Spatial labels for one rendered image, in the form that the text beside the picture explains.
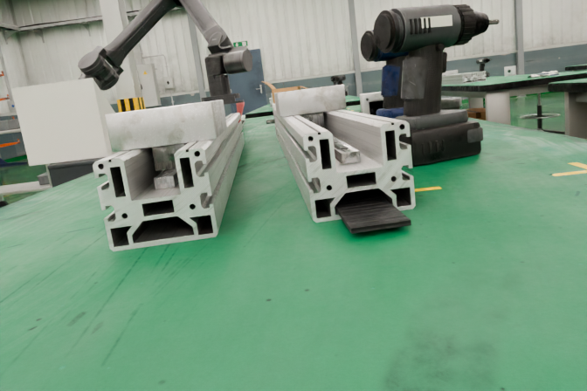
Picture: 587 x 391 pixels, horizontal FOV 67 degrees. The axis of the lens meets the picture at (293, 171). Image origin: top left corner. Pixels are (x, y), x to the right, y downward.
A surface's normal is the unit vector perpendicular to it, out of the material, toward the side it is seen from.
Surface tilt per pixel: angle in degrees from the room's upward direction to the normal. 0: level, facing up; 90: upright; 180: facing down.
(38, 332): 0
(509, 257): 0
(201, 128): 90
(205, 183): 90
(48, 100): 90
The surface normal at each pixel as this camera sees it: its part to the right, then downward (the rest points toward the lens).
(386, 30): -0.94, 0.17
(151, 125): 0.07, 0.17
